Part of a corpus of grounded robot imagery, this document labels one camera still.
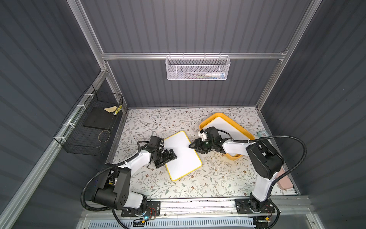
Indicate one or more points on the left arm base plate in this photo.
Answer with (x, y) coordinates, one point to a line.
(149, 209)

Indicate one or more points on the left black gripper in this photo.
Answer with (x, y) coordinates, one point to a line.
(164, 157)

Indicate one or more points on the yellow sticky note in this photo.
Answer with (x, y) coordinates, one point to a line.
(111, 109)

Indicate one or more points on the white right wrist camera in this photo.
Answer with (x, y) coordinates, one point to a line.
(202, 134)

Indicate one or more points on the floral table mat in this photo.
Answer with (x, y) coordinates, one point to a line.
(217, 177)

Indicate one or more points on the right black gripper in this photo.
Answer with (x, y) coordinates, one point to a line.
(200, 145)

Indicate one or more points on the yellow plastic storage box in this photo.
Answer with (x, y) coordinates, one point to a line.
(223, 116)

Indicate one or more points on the white wire mesh basket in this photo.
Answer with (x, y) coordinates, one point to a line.
(194, 67)

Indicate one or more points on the white marker in basket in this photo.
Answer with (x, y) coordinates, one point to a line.
(216, 75)

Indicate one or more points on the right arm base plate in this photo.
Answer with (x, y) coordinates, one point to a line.
(247, 206)

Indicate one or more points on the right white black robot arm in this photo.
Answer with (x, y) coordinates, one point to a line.
(265, 159)

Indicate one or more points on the pink pencil case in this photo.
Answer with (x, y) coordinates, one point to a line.
(285, 183)

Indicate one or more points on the small teal clock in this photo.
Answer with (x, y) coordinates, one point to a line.
(262, 134)

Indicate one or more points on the black wire basket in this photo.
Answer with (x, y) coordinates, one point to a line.
(74, 138)

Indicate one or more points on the aluminium rail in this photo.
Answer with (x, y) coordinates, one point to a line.
(211, 207)

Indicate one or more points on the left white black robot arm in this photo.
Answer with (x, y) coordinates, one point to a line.
(113, 182)

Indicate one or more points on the black pad in basket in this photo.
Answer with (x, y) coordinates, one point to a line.
(98, 118)

